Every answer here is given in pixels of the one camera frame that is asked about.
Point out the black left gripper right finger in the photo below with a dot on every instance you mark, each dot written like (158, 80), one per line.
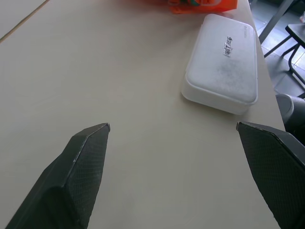
(274, 167)

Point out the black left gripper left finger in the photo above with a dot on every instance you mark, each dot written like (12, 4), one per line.
(78, 176)

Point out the white rectangular plastic box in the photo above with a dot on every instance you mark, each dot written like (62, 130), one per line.
(224, 64)

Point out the grey rounded robot body part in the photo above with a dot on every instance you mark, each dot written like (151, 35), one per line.
(291, 112)

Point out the black metal-framed table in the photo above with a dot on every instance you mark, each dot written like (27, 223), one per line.
(296, 40)

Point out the grey metal table leg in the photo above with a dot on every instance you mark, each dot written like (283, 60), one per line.
(274, 20)

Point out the orange packet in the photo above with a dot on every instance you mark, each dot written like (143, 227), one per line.
(202, 5)

